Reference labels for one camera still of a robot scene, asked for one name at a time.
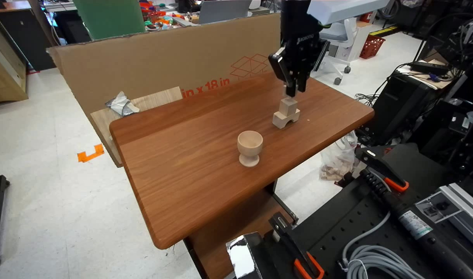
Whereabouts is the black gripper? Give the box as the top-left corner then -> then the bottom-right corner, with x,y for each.
266,32 -> 330,97

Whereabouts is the wooden cube block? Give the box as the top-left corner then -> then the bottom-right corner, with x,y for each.
277,96 -> 299,117

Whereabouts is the wooden arch block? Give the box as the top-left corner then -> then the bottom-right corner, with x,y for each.
271,106 -> 302,130

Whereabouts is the grey office chair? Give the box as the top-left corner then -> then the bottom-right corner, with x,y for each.
313,18 -> 367,86

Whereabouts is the red basket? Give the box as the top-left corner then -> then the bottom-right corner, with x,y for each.
358,34 -> 387,60

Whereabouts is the crumpled plastic bag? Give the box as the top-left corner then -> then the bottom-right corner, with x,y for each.
318,130 -> 369,182

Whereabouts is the black equipment cart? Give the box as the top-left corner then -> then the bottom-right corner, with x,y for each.
367,60 -> 454,145

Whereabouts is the large cardboard sheet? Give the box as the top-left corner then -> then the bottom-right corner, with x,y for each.
46,12 -> 284,167

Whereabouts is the crumpled grey paper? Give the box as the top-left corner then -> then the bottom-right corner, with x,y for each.
105,89 -> 141,117

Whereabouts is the shiny metal plate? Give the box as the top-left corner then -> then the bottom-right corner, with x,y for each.
225,234 -> 259,279

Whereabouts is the black cylinder white label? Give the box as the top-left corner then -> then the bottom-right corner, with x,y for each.
361,168 -> 473,279

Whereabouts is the green board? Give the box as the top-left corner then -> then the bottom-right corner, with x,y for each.
71,0 -> 147,41

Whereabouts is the light wooden cabinet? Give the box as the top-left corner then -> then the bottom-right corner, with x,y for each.
0,13 -> 29,106

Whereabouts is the black clamp orange handle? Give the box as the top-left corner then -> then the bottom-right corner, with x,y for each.
353,144 -> 411,195
268,213 -> 327,279

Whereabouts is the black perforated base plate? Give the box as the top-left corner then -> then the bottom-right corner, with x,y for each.
256,176 -> 473,279

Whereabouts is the brown table pedestal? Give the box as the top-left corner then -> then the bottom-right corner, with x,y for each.
183,181 -> 299,279

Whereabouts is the grey coiled cable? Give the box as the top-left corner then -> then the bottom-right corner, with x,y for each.
339,210 -> 426,279

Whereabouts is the aluminium extrusion rail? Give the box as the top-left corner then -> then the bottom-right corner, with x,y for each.
437,181 -> 473,254

